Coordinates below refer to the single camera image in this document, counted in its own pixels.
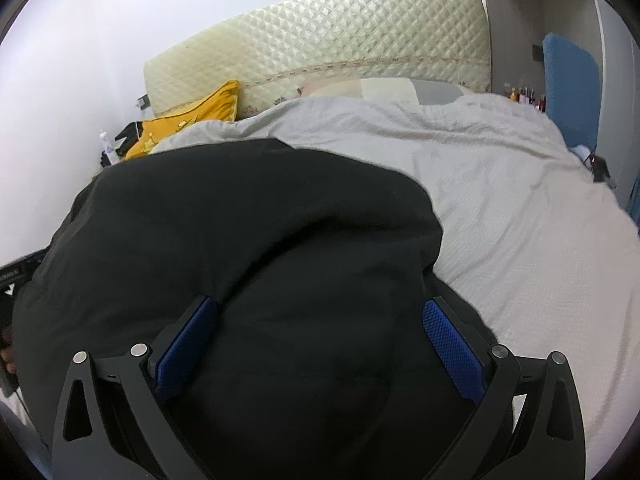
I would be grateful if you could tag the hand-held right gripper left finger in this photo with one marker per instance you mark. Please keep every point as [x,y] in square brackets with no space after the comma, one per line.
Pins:
[185,347]

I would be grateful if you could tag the person's left hand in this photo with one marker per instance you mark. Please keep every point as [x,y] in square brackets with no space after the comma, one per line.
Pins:
[6,347]

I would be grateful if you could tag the dark small device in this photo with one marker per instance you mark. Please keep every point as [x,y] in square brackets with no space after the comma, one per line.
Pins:
[599,167]

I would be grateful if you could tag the row of small bottles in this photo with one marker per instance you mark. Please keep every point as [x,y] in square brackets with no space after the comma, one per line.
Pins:
[525,96]

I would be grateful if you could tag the yellow pillow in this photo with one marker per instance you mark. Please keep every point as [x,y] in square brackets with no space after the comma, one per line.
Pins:
[200,110]

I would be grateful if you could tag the dark cloth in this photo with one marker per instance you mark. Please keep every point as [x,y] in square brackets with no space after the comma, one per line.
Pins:
[127,135]

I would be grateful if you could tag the blue curtain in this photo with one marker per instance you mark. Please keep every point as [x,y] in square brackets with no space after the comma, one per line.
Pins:
[637,205]

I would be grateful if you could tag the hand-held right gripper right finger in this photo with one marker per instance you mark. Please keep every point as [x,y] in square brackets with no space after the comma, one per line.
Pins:
[450,350]

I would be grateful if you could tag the blue chair back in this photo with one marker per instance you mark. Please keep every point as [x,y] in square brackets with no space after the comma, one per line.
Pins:
[570,90]

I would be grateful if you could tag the wall socket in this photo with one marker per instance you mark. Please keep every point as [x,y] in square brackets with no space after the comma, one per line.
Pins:
[143,102]

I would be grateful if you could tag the dark wall switch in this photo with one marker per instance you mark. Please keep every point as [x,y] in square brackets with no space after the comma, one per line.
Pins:
[538,54]

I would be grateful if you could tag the grey bed blanket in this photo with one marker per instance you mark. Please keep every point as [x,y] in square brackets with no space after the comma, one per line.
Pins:
[500,200]

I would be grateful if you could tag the white bottle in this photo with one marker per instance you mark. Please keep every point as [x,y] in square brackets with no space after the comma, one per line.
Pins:
[109,149]

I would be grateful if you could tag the black padded jacket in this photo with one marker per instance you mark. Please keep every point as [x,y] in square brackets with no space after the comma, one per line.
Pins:
[275,260]

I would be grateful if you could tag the patchwork pillow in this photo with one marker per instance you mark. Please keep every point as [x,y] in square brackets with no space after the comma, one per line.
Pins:
[385,89]

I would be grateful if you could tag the cream quilted headboard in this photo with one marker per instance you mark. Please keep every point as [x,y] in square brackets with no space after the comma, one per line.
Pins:
[325,30]

